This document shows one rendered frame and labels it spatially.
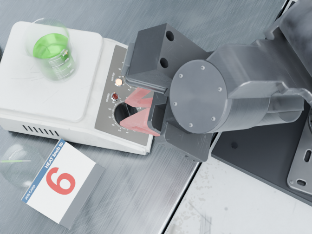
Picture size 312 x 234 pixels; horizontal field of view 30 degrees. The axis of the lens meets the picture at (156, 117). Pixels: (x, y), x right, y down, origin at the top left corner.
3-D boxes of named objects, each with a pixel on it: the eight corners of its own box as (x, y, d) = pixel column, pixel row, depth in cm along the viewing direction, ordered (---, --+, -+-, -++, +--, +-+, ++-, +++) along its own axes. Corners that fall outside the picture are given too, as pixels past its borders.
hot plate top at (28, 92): (106, 36, 74) (104, 33, 73) (82, 124, 70) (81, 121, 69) (16, 22, 75) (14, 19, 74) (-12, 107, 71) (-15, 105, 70)
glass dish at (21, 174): (40, 191, 75) (35, 187, 73) (-1, 184, 76) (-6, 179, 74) (50, 151, 77) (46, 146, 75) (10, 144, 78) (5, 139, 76)
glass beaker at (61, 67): (70, 40, 73) (55, 5, 66) (89, 73, 71) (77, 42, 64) (27, 62, 72) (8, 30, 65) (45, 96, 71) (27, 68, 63)
